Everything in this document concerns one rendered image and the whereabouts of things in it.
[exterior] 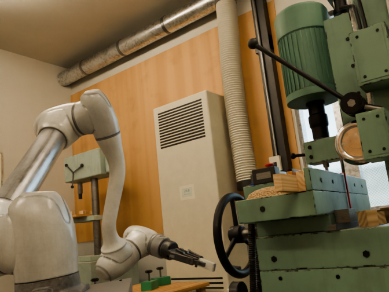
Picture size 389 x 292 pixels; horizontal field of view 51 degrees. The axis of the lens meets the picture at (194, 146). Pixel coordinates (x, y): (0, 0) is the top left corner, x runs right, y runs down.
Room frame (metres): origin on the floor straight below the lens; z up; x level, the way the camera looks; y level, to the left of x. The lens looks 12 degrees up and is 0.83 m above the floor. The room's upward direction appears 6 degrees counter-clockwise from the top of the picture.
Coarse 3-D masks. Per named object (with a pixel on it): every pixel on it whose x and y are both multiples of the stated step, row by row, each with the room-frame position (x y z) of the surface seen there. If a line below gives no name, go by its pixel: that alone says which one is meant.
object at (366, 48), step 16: (352, 32) 0.98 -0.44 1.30; (368, 32) 0.96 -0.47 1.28; (384, 32) 0.94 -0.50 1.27; (352, 48) 0.99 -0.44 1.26; (368, 48) 0.96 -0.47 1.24; (384, 48) 0.94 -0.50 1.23; (368, 64) 0.97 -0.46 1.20; (384, 64) 0.95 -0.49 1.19; (368, 80) 0.97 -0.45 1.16; (384, 80) 0.96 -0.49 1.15
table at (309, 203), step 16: (304, 192) 0.97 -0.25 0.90; (320, 192) 1.01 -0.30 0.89; (336, 192) 1.13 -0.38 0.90; (240, 208) 1.07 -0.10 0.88; (256, 208) 1.05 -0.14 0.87; (272, 208) 1.02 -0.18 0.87; (288, 208) 1.00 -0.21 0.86; (304, 208) 0.98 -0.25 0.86; (320, 208) 0.99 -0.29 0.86; (336, 208) 1.11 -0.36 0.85; (352, 208) 1.24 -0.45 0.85; (368, 208) 1.43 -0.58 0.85
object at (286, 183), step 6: (276, 174) 0.91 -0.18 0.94; (282, 174) 0.91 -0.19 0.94; (288, 174) 0.94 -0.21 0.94; (276, 180) 0.91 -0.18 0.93; (282, 180) 0.91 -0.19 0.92; (288, 180) 0.94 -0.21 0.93; (294, 180) 0.97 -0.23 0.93; (276, 186) 0.91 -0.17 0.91; (282, 186) 0.91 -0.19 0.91; (288, 186) 0.93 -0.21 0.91; (294, 186) 0.97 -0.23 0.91; (288, 192) 0.98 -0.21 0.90
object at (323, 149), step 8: (304, 144) 1.24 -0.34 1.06; (312, 144) 1.22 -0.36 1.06; (320, 144) 1.21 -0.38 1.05; (328, 144) 1.20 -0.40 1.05; (304, 152) 1.24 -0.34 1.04; (312, 152) 1.22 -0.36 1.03; (320, 152) 1.21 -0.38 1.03; (328, 152) 1.20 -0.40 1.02; (336, 152) 1.19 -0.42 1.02; (312, 160) 1.23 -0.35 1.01; (320, 160) 1.21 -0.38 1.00; (328, 160) 1.21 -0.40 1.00; (336, 160) 1.23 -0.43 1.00
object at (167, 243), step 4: (168, 240) 1.65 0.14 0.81; (164, 244) 1.63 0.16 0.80; (168, 244) 1.63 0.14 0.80; (172, 244) 1.63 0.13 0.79; (176, 244) 1.66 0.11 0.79; (164, 248) 1.63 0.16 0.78; (168, 248) 1.63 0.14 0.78; (172, 248) 1.64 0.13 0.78; (176, 248) 1.66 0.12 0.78; (160, 252) 1.64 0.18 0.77; (164, 252) 1.63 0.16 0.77; (168, 252) 1.61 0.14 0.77; (176, 252) 1.61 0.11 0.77; (164, 256) 1.63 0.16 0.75; (168, 256) 1.64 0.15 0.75
